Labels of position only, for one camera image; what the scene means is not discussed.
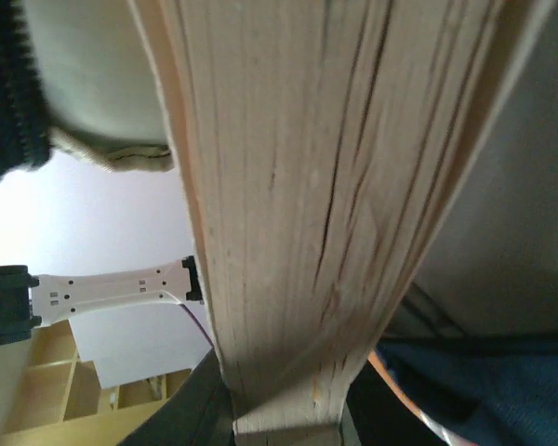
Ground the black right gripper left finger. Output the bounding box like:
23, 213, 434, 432
120, 350, 235, 446

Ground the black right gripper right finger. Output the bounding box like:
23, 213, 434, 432
346, 361, 442, 446

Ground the navy blue student backpack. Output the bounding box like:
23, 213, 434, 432
0, 1, 558, 445

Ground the orange treehouse book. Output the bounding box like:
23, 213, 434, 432
130, 1, 554, 445

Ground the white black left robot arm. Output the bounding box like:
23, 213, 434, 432
0, 256, 204, 346

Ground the light wooden shelf unit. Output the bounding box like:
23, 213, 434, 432
0, 321, 191, 445

